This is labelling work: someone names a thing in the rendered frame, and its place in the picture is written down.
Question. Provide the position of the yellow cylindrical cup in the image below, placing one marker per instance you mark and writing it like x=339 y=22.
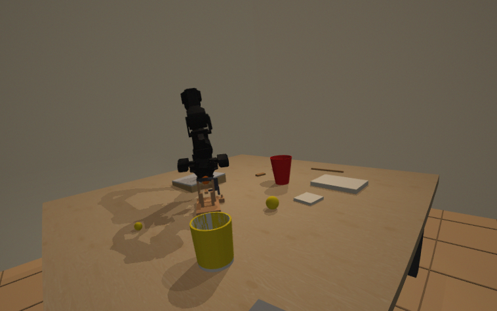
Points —
x=212 y=238

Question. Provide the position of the dark red cup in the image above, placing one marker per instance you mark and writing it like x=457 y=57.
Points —
x=281 y=165

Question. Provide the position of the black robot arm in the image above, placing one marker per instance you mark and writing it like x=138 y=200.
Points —
x=196 y=120

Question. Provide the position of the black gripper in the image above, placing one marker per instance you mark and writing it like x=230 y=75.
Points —
x=221 y=161

